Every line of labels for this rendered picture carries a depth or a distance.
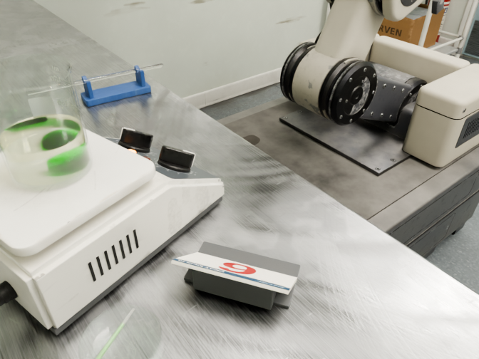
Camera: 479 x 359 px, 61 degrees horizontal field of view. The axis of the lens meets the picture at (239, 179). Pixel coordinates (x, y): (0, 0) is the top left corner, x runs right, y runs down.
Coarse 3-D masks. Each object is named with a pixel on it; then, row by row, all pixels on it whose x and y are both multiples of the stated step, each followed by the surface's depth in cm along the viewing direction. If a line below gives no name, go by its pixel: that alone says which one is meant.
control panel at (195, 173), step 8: (136, 152) 39; (152, 152) 42; (152, 160) 38; (160, 168) 37; (192, 168) 41; (168, 176) 35; (176, 176) 36; (184, 176) 37; (192, 176) 38; (200, 176) 39; (208, 176) 40
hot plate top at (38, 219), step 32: (0, 160) 33; (96, 160) 33; (128, 160) 33; (0, 192) 29; (32, 192) 29; (64, 192) 29; (96, 192) 30; (128, 192) 31; (0, 224) 27; (32, 224) 27; (64, 224) 27
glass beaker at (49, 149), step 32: (0, 64) 29; (32, 64) 30; (64, 64) 29; (0, 96) 25; (32, 96) 25; (64, 96) 27; (0, 128) 26; (32, 128) 26; (64, 128) 28; (32, 160) 28; (64, 160) 29
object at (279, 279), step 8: (192, 256) 33; (200, 256) 34; (208, 256) 35; (208, 264) 31; (216, 264) 32; (224, 264) 33; (232, 264) 34; (240, 264) 34; (232, 272) 30; (240, 272) 31; (248, 272) 32; (256, 272) 32; (264, 272) 33; (272, 272) 34; (264, 280) 30; (272, 280) 31; (280, 280) 31; (288, 280) 32
